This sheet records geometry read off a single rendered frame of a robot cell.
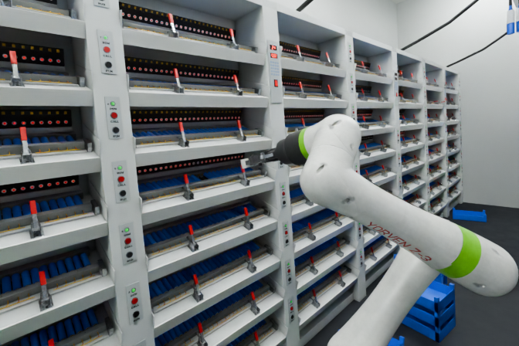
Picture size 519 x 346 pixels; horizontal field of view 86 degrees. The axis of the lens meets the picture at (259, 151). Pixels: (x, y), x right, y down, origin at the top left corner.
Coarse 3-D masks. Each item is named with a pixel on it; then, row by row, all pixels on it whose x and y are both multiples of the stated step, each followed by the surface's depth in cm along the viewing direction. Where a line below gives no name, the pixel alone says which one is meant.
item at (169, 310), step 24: (264, 240) 137; (192, 264) 116; (216, 264) 119; (240, 264) 122; (264, 264) 126; (168, 288) 103; (192, 288) 107; (216, 288) 109; (240, 288) 115; (168, 312) 96; (192, 312) 100
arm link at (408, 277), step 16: (400, 256) 80; (400, 272) 78; (416, 272) 76; (432, 272) 75; (384, 288) 79; (400, 288) 76; (416, 288) 76; (368, 304) 79; (384, 304) 77; (400, 304) 76; (352, 320) 80; (368, 320) 77; (384, 320) 75; (400, 320) 76; (336, 336) 81; (352, 336) 77; (368, 336) 75; (384, 336) 75
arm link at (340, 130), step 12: (324, 120) 66; (336, 120) 64; (348, 120) 64; (300, 132) 72; (312, 132) 68; (324, 132) 63; (336, 132) 62; (348, 132) 62; (360, 132) 65; (300, 144) 70; (312, 144) 66; (324, 144) 61; (336, 144) 60; (348, 144) 61
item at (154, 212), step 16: (240, 160) 136; (144, 176) 104; (256, 176) 129; (272, 176) 129; (208, 192) 107; (224, 192) 109; (240, 192) 115; (256, 192) 122; (144, 208) 90; (160, 208) 92; (176, 208) 95; (192, 208) 100; (144, 224) 89
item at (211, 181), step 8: (224, 176) 118; (232, 176) 119; (240, 176) 123; (248, 176) 125; (184, 184) 105; (192, 184) 106; (200, 184) 109; (208, 184) 111; (144, 192) 95; (152, 192) 96; (160, 192) 98; (168, 192) 100; (176, 192) 102
